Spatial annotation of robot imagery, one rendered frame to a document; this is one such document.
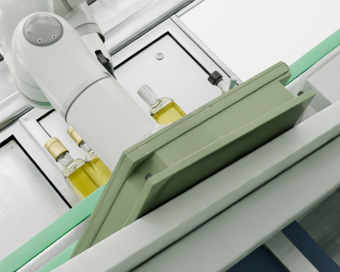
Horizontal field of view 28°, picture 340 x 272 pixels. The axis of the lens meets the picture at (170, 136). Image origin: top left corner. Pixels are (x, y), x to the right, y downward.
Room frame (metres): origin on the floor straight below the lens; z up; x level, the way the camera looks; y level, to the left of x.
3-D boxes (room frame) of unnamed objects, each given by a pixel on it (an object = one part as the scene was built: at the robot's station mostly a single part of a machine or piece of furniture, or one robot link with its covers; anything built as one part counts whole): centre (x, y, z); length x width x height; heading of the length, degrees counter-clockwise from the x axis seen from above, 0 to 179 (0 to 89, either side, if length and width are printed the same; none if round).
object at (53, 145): (1.31, 0.20, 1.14); 0.04 x 0.04 x 0.04
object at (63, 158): (1.31, 0.20, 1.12); 0.03 x 0.03 x 0.05
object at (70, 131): (1.33, 0.14, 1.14); 0.04 x 0.04 x 0.04
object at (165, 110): (1.38, -0.02, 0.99); 0.06 x 0.06 x 0.21; 19
